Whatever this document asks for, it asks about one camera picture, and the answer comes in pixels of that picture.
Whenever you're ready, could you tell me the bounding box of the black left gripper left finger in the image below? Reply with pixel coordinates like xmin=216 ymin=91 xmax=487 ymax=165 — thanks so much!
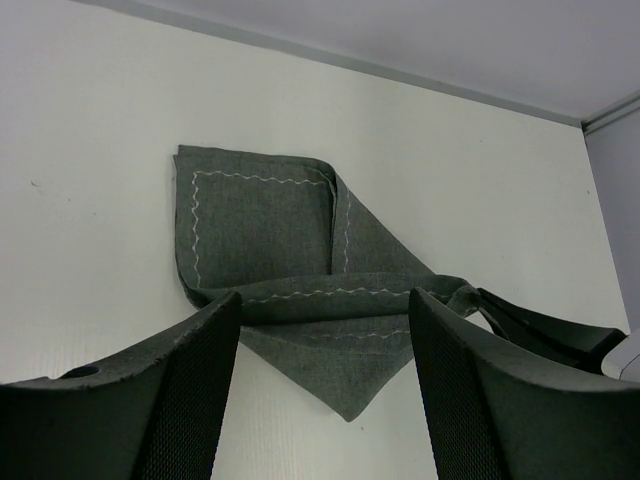
xmin=1 ymin=293 xmax=242 ymax=479

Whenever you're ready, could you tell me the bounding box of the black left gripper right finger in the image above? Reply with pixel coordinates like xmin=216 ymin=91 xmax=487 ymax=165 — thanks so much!
xmin=409 ymin=289 xmax=639 ymax=479

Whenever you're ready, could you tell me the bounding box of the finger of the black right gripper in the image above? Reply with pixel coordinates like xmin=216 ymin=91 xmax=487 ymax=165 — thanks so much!
xmin=476 ymin=288 xmax=627 ymax=373

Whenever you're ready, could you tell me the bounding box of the grey cloth napkin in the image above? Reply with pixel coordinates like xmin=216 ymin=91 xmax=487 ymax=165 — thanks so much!
xmin=174 ymin=145 xmax=479 ymax=421

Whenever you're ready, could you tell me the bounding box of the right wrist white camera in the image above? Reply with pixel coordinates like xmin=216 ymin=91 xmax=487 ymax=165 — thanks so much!
xmin=601 ymin=329 xmax=640 ymax=383

